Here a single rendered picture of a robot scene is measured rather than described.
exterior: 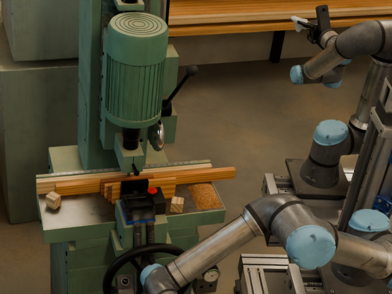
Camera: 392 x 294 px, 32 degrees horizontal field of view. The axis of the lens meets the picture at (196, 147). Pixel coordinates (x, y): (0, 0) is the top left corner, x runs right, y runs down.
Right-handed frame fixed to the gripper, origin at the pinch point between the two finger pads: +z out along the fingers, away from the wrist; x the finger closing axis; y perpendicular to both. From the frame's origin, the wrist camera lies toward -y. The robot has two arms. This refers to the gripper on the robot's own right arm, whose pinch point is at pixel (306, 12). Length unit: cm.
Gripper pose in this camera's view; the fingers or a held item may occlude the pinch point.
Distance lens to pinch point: 292.9
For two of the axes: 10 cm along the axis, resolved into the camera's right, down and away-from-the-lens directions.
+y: 0.2, 7.9, 6.1
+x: 9.5, -2.1, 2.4
